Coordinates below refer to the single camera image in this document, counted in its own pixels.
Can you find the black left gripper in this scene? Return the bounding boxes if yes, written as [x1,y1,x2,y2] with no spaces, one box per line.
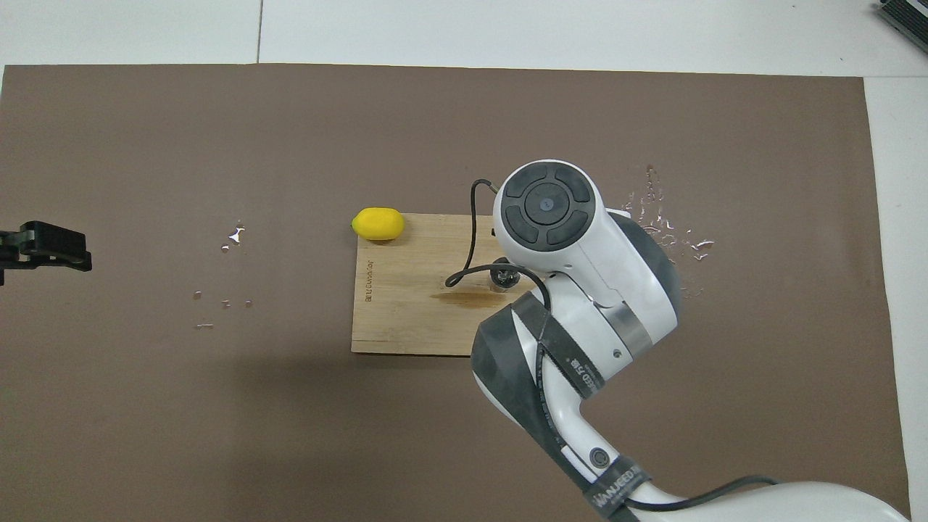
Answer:
[0,221,93,285]

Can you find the steel jigger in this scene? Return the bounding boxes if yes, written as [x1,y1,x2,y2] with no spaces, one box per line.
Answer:
[489,261,524,291]

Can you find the scattered tiny water droplets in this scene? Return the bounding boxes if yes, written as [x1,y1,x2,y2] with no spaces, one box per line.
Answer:
[193,291,254,329]

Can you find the brown table mat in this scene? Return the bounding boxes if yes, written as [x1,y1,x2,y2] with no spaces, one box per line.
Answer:
[0,64,913,522]

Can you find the yellow lemon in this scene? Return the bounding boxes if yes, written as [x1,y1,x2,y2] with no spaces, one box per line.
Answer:
[352,207,405,242]

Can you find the wooden cutting board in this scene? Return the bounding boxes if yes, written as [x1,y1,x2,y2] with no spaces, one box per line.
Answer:
[352,213,544,357]

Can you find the large spilled water patch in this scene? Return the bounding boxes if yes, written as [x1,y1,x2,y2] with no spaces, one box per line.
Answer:
[622,164,716,298]

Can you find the grey ribbed device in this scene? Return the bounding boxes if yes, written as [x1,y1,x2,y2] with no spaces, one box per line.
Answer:
[872,0,928,53]

